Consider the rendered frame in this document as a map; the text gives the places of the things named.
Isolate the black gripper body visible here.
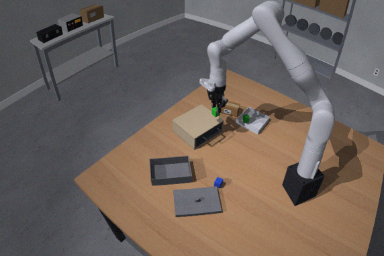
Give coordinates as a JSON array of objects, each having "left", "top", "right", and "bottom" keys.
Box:
[{"left": 213, "top": 84, "right": 226, "bottom": 100}]

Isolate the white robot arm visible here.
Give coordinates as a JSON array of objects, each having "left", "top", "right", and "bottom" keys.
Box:
[{"left": 199, "top": 1, "right": 335, "bottom": 179}]

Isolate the blue block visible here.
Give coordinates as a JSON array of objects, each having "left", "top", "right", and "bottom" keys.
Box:
[{"left": 214, "top": 177, "right": 223, "bottom": 188}]

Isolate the brown cardboard box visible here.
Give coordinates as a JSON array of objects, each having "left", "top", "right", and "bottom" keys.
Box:
[{"left": 220, "top": 101, "right": 240, "bottom": 117}]

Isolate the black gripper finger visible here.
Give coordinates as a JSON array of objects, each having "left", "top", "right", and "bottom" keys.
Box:
[
  {"left": 207, "top": 90, "right": 216, "bottom": 108},
  {"left": 215, "top": 94, "right": 228, "bottom": 114}
]

